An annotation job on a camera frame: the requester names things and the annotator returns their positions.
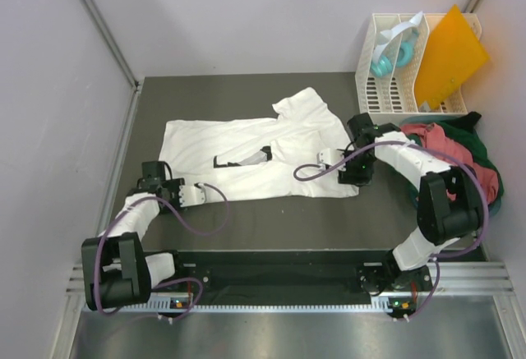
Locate purple cable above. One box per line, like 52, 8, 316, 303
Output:
93, 182, 230, 325
293, 140, 492, 323

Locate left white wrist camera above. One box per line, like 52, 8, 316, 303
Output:
178, 183, 207, 208

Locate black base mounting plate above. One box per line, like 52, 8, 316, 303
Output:
172, 250, 431, 293

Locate grey slotted cable duct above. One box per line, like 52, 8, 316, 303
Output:
145, 295, 418, 315

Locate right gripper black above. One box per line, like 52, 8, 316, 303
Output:
335, 150, 375, 187

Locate aluminium corner post left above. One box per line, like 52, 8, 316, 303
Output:
80, 0, 140, 90

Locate aluminium frame rail front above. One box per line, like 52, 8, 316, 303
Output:
65, 262, 517, 297

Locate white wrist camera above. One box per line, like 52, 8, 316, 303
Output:
178, 183, 207, 208
316, 148, 344, 170

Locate teal white headphones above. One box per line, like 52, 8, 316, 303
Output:
370, 12, 424, 78

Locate pink t shirt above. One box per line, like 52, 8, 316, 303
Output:
400, 123, 501, 208

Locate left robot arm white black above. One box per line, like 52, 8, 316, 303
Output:
81, 161, 187, 314

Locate white plastic file organizer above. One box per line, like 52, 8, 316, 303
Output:
355, 13, 467, 121

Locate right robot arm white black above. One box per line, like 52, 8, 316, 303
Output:
338, 113, 489, 296

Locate orange plastic folder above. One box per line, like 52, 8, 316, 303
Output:
414, 5, 490, 112

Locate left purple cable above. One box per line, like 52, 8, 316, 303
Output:
93, 182, 230, 325

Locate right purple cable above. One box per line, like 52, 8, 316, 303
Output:
293, 140, 492, 323

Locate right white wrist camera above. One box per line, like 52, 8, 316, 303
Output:
316, 148, 344, 170

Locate white printed t shirt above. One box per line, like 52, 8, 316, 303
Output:
159, 87, 359, 203

